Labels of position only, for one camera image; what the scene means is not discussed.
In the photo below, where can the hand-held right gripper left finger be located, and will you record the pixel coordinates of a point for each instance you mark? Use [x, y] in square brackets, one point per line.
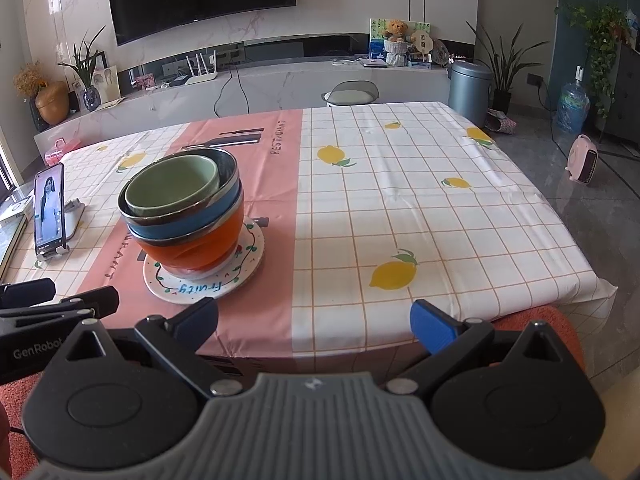
[197, 320]

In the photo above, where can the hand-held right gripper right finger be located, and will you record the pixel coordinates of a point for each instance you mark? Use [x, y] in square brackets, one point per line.
[432, 325]

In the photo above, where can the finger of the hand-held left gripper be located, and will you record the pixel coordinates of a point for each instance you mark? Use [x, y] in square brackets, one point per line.
[30, 292]
[95, 302]

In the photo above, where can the small white saucer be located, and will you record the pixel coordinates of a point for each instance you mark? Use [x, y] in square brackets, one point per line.
[192, 274]

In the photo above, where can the orange steel bowl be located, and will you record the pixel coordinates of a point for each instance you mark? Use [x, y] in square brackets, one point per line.
[200, 252]

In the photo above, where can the white painted plate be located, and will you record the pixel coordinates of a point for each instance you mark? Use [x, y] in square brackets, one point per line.
[240, 265]

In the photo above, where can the blue steel bowl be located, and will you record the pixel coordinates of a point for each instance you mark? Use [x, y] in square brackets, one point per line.
[200, 222]

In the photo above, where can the green ceramic bowl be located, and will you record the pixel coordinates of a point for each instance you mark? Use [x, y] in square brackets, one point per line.
[170, 185]

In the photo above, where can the black smartphone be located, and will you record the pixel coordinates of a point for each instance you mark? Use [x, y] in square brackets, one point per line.
[49, 210]

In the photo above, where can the white phone stand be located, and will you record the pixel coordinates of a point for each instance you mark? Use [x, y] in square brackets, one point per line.
[75, 217]

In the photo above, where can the pink placemat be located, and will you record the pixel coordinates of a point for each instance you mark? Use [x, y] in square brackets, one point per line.
[270, 260]

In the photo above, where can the orange fuzzy chair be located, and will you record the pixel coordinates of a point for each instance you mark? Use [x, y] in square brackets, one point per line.
[540, 315]

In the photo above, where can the lemon checkered tablecloth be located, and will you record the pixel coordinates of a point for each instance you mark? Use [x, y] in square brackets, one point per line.
[425, 210]

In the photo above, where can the pink toolbox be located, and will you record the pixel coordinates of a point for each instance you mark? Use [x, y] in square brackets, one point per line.
[62, 152]

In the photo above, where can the brown round vase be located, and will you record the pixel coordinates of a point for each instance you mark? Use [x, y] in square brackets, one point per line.
[52, 105]

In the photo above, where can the blue glass vase with plant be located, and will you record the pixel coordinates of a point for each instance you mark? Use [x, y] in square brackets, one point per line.
[91, 97]

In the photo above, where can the patterned floor bag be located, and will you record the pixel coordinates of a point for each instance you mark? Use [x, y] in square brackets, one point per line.
[501, 122]

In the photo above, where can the pencil sketch picture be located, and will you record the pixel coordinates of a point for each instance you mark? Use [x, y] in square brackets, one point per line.
[107, 82]

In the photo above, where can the pink space heater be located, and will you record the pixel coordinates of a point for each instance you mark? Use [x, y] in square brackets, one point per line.
[580, 157]

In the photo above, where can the small pink photo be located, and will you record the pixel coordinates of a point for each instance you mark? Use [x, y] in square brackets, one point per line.
[144, 82]

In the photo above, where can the grey trash can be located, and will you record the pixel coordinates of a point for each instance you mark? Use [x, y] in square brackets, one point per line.
[467, 95]

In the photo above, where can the potted snake plant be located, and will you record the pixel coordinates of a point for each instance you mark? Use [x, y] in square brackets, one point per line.
[502, 102]

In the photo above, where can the black set-top box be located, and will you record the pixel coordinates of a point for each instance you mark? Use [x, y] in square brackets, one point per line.
[176, 82]

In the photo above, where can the white router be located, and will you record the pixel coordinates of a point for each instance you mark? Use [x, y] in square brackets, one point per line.
[202, 79]

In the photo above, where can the grey stool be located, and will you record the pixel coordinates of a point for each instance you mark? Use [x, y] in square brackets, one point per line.
[350, 95]

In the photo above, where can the marble television console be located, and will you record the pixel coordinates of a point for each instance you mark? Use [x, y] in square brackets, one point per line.
[280, 85]

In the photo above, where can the blue water bottle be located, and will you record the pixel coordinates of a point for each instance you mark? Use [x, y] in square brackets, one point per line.
[572, 110]

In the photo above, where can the round decorative ornament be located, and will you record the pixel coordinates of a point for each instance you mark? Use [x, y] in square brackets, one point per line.
[442, 52]

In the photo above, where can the round paper fan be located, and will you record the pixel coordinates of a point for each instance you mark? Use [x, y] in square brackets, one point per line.
[421, 40]

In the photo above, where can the blue green painting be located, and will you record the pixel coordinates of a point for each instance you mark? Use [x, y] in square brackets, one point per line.
[376, 40]

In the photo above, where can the dark grey cabinet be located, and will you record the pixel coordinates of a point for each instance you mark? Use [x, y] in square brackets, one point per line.
[625, 100]

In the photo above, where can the brown teddy bear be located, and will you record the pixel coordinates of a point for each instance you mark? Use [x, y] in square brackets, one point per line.
[397, 30]

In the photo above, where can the pothos plant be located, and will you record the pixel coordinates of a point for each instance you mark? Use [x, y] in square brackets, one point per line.
[600, 25]

